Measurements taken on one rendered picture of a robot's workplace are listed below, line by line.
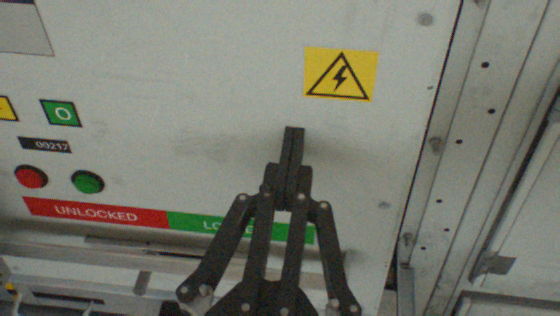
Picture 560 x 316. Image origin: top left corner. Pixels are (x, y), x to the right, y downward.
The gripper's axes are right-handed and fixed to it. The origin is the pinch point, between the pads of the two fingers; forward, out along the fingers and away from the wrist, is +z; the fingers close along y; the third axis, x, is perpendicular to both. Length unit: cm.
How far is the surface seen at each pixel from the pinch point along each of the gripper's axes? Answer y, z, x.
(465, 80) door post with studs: 16.3, 16.1, -2.4
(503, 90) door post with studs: 20.3, 15.9, -3.2
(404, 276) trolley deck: 15.7, 14.1, -38.5
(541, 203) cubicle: 28.5, 13.8, -18.2
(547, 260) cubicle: 33.0, 13.7, -29.8
